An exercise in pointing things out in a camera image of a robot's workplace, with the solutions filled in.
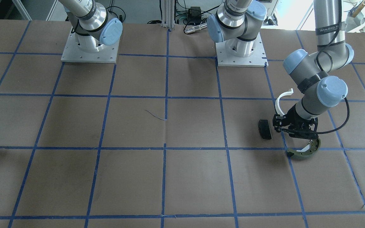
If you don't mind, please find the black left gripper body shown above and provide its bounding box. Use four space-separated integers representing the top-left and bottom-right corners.
272 105 318 132

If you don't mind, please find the black brake pad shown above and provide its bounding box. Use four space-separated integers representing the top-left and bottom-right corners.
258 119 272 140

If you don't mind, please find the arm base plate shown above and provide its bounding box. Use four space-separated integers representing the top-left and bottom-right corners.
61 32 120 64
215 34 269 67

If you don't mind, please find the aluminium frame post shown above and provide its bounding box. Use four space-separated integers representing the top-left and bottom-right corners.
160 0 176 31

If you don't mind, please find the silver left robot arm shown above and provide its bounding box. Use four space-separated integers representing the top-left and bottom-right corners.
207 0 354 140

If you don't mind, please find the green curved brake shoe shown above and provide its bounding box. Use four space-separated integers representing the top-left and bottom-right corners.
286 138 321 160

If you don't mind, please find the white curved plastic bracket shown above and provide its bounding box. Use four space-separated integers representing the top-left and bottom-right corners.
275 88 294 116

